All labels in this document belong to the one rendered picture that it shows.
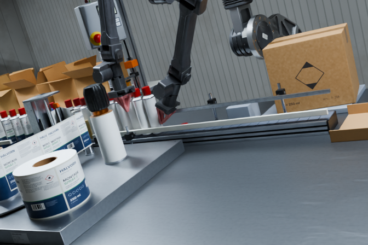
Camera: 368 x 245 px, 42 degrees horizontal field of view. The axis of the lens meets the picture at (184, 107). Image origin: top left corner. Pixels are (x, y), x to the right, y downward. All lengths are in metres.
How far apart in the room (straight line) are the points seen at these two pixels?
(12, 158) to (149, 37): 3.90
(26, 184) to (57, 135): 0.44
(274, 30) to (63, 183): 1.25
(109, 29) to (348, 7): 2.74
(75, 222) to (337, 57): 1.09
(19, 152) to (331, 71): 1.17
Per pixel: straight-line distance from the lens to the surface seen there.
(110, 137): 1.78
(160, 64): 5.51
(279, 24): 2.33
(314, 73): 1.88
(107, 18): 1.93
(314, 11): 4.42
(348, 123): 1.73
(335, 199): 1.24
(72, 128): 1.96
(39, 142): 1.85
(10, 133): 2.68
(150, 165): 1.68
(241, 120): 1.78
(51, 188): 1.48
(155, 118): 2.00
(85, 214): 1.45
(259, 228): 1.18
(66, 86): 4.14
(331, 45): 1.85
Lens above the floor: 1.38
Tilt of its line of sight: 12 degrees down
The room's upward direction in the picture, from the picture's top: 16 degrees counter-clockwise
